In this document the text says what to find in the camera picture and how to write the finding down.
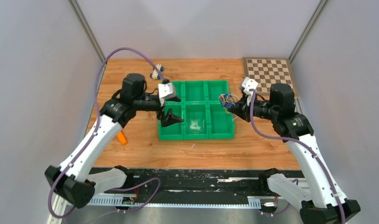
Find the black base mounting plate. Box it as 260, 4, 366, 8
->
90, 167, 304, 205

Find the slotted grey cable duct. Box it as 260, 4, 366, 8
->
85, 195, 262, 209

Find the green six-compartment tray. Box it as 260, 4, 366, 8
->
158, 80, 235, 141

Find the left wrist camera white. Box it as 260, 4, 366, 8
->
158, 82, 177, 101

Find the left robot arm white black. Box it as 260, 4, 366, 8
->
44, 73, 183, 208

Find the multicolour cable bundle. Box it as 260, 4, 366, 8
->
218, 92, 238, 116

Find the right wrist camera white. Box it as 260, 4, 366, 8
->
240, 77, 258, 95

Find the white blue toy car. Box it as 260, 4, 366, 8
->
150, 63, 165, 80

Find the wooden chessboard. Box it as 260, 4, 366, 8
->
241, 57, 300, 99

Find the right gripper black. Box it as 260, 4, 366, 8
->
228, 91, 277, 123

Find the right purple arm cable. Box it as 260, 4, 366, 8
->
249, 90, 347, 224

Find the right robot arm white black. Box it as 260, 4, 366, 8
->
229, 78, 361, 224

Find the orange plastic carrot toy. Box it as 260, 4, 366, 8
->
117, 131, 128, 145

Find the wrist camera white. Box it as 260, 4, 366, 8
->
158, 82, 177, 101
240, 77, 258, 95

